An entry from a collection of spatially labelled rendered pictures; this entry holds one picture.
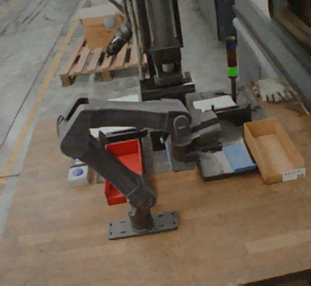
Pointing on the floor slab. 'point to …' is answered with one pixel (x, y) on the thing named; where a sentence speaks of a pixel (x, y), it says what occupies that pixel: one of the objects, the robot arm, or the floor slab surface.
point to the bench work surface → (79, 214)
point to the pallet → (75, 66)
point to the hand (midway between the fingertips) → (181, 164)
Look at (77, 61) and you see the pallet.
